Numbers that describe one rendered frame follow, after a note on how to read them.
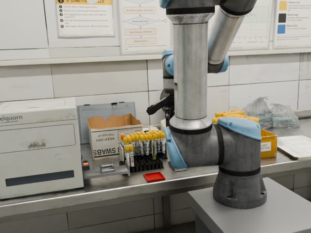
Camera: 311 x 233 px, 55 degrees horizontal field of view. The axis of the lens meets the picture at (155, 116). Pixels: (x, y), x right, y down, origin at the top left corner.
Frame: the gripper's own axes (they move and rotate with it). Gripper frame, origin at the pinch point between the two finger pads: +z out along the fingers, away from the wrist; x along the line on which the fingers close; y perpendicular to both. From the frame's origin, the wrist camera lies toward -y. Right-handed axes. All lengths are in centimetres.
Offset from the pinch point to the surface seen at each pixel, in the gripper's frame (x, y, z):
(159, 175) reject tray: -10.4, -3.2, 12.2
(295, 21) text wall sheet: 90, 74, -51
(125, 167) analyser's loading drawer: -11.3, -16.0, 8.4
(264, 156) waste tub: 10.2, 39.7, 11.0
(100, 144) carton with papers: 8.0, -32.4, 5.3
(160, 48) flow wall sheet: 55, -9, -37
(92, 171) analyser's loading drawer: -16.4, -27.6, 8.4
